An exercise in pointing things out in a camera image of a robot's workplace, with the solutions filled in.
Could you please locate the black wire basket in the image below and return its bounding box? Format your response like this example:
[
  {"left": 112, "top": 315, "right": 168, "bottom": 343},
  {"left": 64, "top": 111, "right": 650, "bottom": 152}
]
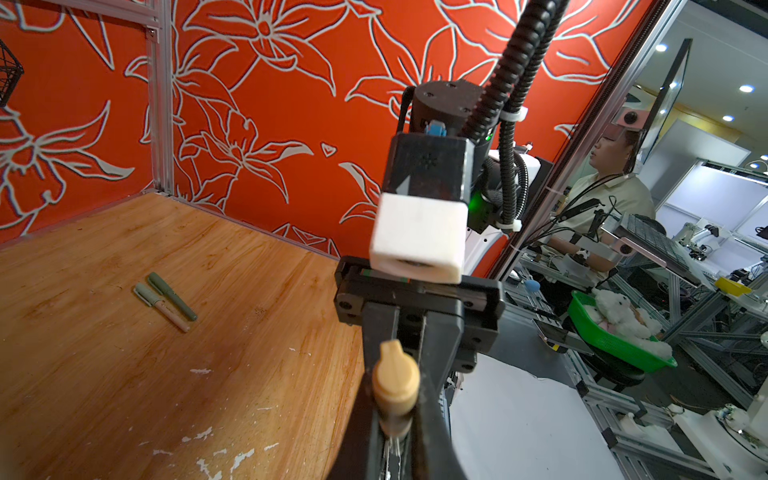
[{"left": 0, "top": 41, "right": 24, "bottom": 108}]

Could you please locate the light green pen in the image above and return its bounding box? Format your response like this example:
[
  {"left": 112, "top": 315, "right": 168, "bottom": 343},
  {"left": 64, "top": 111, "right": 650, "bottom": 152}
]
[{"left": 379, "top": 414, "right": 412, "bottom": 480}]

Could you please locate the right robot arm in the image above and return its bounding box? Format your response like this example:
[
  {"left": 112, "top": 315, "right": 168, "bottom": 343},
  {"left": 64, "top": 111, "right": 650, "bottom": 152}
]
[{"left": 335, "top": 80, "right": 538, "bottom": 386}]

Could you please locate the seated person outside cell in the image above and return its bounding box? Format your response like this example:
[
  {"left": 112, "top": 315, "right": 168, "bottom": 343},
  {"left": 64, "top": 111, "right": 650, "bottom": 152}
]
[{"left": 556, "top": 129, "right": 655, "bottom": 235}]

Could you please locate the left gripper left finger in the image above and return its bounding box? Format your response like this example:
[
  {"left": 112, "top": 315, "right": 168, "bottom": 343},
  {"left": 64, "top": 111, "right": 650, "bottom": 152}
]
[{"left": 326, "top": 373, "right": 384, "bottom": 480}]

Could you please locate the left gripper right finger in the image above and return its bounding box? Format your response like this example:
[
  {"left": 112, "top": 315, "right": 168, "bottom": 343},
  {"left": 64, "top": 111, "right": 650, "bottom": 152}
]
[{"left": 410, "top": 373, "right": 466, "bottom": 480}]

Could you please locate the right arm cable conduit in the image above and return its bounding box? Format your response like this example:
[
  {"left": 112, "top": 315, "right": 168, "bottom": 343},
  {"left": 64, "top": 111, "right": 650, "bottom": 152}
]
[{"left": 458, "top": 0, "right": 571, "bottom": 232}]

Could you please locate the green plastic basket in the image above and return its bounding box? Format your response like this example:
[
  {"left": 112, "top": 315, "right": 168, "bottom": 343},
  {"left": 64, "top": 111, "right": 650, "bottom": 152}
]
[{"left": 568, "top": 290, "right": 678, "bottom": 373}]

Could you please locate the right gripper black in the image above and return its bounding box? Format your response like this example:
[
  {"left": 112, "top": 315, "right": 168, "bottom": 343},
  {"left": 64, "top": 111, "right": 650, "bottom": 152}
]
[{"left": 334, "top": 256, "right": 506, "bottom": 389}]

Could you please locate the white plush toy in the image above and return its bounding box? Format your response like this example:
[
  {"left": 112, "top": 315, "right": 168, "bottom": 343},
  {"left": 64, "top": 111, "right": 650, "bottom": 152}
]
[{"left": 585, "top": 289, "right": 673, "bottom": 361}]

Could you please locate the beige pen cap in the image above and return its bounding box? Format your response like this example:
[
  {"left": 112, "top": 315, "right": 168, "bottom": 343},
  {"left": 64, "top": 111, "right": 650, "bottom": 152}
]
[{"left": 372, "top": 340, "right": 420, "bottom": 416}]

